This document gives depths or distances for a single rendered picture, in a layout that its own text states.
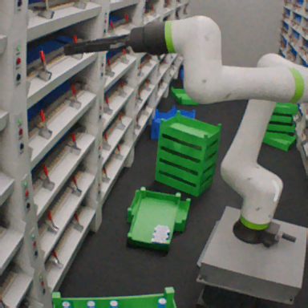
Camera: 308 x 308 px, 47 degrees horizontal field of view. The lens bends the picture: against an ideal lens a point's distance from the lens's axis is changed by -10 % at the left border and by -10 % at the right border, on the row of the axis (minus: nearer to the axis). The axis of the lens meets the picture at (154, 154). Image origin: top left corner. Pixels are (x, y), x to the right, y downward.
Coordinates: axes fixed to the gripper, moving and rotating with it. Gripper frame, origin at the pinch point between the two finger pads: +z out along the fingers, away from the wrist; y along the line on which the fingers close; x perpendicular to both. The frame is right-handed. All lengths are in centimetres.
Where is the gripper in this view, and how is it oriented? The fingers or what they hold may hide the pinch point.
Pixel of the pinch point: (77, 48)
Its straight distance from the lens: 110.4
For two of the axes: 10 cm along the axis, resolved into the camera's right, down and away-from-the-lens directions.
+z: -9.7, 0.3, 2.3
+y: 1.9, -4.4, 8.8
